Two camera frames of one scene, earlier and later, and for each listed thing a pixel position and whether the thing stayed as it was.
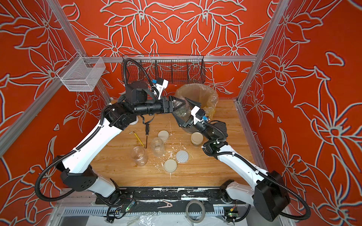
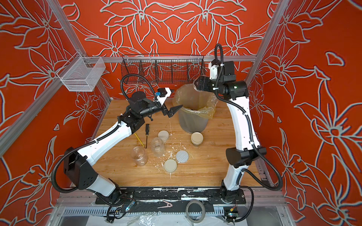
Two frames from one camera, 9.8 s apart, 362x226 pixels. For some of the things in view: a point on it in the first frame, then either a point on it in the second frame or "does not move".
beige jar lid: [163, 134] does not move
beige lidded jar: [197, 138] does not move
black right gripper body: [195, 126] → [211, 86]
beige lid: [170, 165] does not move
